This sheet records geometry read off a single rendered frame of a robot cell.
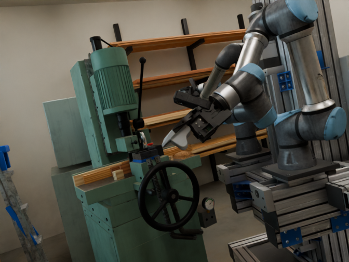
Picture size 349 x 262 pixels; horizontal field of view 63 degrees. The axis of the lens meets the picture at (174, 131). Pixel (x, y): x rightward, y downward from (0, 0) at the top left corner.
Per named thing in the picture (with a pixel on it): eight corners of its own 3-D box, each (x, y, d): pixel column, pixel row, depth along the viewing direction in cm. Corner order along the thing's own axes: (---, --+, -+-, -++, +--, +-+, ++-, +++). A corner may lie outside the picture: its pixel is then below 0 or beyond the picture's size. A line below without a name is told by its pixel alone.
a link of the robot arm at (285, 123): (288, 139, 127) (283, 109, 126) (318, 138, 116) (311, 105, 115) (271, 145, 121) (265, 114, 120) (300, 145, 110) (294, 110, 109)
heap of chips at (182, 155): (183, 159, 145) (182, 153, 144) (171, 158, 155) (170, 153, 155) (196, 155, 149) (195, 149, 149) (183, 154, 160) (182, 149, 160)
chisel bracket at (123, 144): (128, 155, 140) (123, 138, 140) (118, 154, 152) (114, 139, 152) (141, 151, 144) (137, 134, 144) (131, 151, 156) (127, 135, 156)
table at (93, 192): (93, 210, 110) (89, 195, 110) (76, 198, 136) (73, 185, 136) (213, 166, 141) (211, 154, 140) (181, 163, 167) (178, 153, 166)
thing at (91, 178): (85, 184, 133) (83, 176, 133) (84, 184, 135) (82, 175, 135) (192, 151, 165) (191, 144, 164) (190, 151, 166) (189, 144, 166)
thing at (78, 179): (75, 186, 133) (72, 176, 133) (75, 186, 135) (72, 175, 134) (182, 153, 163) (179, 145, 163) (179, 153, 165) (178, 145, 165)
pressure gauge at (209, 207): (206, 215, 141) (203, 199, 140) (202, 214, 144) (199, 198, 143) (216, 211, 144) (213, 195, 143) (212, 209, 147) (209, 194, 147)
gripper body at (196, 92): (183, 97, 209) (197, 93, 201) (184, 86, 211) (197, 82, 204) (189, 100, 214) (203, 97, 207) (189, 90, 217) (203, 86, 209)
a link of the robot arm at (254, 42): (244, 10, 115) (204, 116, 100) (267, -2, 106) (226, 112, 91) (262, 28, 120) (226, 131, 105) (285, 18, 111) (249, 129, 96)
